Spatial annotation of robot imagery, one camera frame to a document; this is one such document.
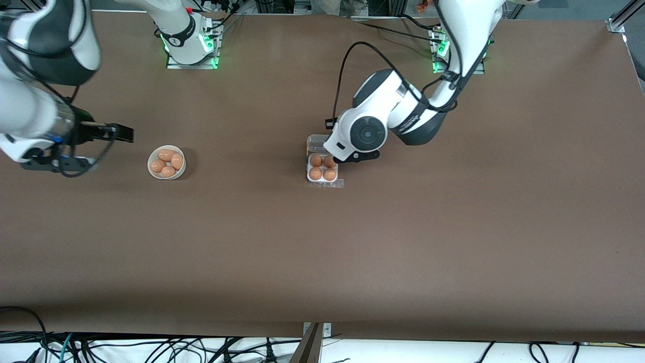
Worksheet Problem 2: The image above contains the clear plastic egg box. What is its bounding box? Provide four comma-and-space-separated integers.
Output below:
305, 134, 345, 190

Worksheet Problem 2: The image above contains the white round bowl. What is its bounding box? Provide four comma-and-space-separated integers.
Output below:
147, 145, 186, 180

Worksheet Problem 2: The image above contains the person in khaki trousers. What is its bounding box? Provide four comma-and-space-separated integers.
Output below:
311, 0, 369, 17

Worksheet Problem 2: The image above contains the aluminium profile beam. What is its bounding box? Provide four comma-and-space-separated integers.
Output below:
289, 323, 323, 363

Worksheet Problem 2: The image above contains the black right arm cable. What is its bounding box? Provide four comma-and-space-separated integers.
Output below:
58, 83, 117, 178

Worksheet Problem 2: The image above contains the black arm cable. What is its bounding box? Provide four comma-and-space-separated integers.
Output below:
325, 41, 485, 128
58, 83, 117, 178

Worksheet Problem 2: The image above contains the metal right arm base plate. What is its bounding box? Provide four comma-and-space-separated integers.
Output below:
166, 23, 221, 70

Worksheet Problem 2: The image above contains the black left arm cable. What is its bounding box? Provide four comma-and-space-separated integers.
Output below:
325, 41, 485, 128

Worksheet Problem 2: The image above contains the black table cable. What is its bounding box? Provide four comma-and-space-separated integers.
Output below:
359, 21, 437, 43
401, 14, 440, 31

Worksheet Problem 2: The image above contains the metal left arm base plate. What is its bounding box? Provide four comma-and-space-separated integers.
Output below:
431, 26, 486, 75

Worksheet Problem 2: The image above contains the black base cable bundle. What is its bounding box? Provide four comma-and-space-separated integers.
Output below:
202, 0, 247, 33

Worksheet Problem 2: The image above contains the black looped floor cable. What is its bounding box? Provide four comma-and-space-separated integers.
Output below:
0, 306, 49, 363

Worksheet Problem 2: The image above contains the teal cable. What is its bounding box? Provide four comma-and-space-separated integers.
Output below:
58, 333, 74, 363

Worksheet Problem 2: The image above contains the black floor cable tangle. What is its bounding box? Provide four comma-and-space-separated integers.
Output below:
71, 335, 303, 363

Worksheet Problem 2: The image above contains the aluminium frame corner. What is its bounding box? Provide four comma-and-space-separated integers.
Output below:
606, 0, 645, 34

